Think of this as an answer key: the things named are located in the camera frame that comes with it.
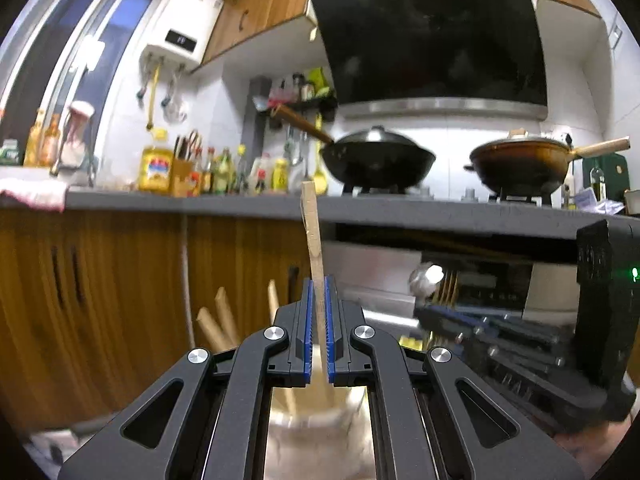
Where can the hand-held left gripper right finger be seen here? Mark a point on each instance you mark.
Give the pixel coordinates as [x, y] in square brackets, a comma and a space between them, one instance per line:
[330, 325]

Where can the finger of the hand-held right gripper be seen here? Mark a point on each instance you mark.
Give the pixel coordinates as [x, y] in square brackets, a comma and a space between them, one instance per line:
[510, 357]
[490, 322]

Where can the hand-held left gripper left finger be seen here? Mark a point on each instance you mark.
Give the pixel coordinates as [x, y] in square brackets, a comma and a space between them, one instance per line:
[309, 325]

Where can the gold metal fork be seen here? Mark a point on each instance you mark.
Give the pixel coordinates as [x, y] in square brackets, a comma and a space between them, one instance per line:
[447, 287]

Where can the silver metal spoon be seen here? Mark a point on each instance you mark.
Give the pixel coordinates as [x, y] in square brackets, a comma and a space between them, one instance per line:
[425, 278]

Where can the wooden chopstick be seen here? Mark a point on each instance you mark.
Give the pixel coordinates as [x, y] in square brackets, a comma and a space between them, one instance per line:
[274, 302]
[211, 332]
[227, 317]
[312, 230]

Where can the stainless steel utensil holder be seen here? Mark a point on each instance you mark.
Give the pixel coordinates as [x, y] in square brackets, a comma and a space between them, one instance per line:
[320, 440]

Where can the person's right hand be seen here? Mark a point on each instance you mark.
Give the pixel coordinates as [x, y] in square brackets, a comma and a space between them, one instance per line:
[590, 447]

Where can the steel built-in sterilizer cabinet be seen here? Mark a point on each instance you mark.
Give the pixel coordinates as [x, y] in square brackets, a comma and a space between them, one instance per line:
[380, 265]

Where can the crumpled plastic bag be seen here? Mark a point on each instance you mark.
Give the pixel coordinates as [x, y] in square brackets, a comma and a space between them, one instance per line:
[597, 205]

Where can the clear glass bottle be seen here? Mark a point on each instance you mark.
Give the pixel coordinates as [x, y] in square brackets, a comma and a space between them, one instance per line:
[598, 185]

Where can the yellow hanging spatula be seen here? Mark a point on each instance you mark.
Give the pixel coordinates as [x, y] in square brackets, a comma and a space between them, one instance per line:
[320, 175]

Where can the green cutting board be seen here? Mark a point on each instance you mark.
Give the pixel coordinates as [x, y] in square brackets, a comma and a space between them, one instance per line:
[617, 170]

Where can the row of sauce bottles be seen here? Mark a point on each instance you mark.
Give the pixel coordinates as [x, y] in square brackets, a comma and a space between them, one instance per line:
[235, 175]

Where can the hanging metal ladle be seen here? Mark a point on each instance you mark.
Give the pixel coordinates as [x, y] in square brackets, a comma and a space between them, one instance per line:
[296, 150]

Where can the wooden lower cabinets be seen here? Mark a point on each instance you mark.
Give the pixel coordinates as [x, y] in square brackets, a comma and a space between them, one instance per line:
[125, 285]

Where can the metal wok lid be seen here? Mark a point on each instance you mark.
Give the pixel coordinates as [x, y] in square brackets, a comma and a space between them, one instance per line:
[372, 136]

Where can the knife block with knives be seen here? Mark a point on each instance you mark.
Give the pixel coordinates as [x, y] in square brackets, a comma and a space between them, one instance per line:
[184, 170]

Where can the yellow oil jug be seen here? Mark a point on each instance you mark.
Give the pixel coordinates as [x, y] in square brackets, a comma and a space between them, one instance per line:
[156, 170]

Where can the black range hood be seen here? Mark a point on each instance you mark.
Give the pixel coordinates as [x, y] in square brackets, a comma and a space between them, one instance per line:
[430, 40]

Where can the cloth-covered kitchen faucet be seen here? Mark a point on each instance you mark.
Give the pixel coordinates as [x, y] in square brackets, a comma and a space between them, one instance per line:
[77, 130]

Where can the pink dish cloth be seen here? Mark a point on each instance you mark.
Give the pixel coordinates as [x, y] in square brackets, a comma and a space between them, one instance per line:
[35, 192]

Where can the amber oil bottle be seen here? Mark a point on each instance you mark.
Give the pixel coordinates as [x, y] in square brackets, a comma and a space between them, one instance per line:
[36, 137]
[51, 140]

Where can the wooden upper cabinet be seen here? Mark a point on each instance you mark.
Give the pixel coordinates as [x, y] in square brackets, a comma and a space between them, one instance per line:
[270, 5]

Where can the white water heater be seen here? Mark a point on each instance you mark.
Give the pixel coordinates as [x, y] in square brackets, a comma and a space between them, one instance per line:
[182, 25]

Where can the green jar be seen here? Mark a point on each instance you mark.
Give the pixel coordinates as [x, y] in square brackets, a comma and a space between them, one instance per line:
[9, 152]

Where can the kitchen window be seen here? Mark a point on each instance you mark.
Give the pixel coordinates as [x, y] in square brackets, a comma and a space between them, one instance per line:
[65, 45]

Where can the black wall spice rack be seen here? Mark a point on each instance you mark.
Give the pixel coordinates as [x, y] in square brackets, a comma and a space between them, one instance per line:
[300, 107]

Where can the white wall outlet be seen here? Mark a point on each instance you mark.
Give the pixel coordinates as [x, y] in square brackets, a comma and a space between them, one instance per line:
[616, 37]

